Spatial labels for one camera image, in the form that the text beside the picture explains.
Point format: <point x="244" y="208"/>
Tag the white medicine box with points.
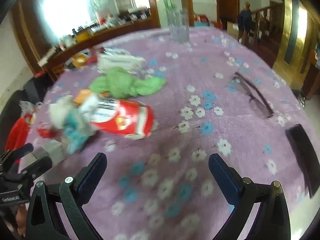
<point x="111" y="58"/>

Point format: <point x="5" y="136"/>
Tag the red plastic basket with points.
<point x="18" y="134"/>

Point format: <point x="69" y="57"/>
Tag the black rectangular case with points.
<point x="306" y="157"/>

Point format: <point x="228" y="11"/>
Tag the teal snack wrapper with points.
<point x="76" y="130"/>

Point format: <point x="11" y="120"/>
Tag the black framed eyeglasses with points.
<point x="253" y="96"/>

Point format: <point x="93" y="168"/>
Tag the green knitted cloth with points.
<point x="120" y="84"/>

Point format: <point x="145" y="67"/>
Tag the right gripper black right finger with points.
<point x="272" y="220"/>

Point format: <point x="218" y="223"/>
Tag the red white wet wipe pack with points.
<point x="131" y="119"/>

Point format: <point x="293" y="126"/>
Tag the orange box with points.
<point x="87" y="96"/>

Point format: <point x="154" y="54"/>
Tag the red wrapper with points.
<point x="47" y="131"/>

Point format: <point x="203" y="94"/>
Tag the wooden brick counter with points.
<point x="55" y="65"/>

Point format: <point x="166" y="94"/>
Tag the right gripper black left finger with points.
<point x="43" y="219"/>

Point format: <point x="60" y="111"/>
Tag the purple floral tablecloth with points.
<point x="160" y="187"/>

